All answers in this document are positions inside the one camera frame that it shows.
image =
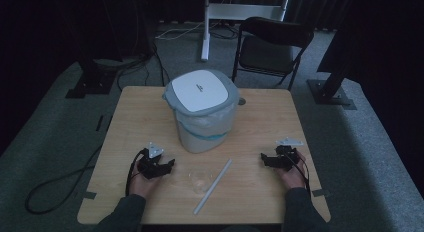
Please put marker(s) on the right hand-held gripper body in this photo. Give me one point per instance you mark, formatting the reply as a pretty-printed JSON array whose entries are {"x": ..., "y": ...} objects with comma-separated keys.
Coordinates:
[{"x": 284, "y": 157}]

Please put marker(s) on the person's left hand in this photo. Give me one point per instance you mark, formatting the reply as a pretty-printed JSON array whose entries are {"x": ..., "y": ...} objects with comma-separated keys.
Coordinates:
[{"x": 143, "y": 185}]

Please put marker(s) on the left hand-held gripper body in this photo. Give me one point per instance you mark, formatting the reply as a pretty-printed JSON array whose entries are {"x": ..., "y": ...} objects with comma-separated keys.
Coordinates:
[{"x": 151, "y": 167}]

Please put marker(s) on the person's right hand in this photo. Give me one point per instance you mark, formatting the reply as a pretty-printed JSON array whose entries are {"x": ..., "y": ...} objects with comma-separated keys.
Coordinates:
[{"x": 295, "y": 177}]

